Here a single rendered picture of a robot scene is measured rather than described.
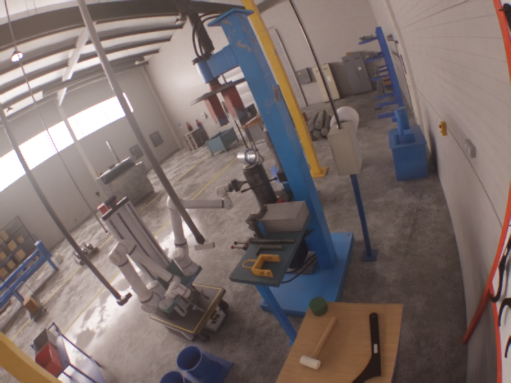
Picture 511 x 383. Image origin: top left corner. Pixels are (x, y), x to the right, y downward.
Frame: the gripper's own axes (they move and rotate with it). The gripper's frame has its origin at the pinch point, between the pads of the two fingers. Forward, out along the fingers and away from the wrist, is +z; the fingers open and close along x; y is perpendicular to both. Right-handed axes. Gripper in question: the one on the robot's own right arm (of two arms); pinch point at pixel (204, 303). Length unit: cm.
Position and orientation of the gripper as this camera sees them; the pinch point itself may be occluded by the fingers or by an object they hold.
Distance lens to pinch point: 225.7
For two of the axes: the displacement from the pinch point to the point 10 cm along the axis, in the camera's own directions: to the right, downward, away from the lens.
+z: 7.4, 6.2, 2.8
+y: -6.4, 5.1, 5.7
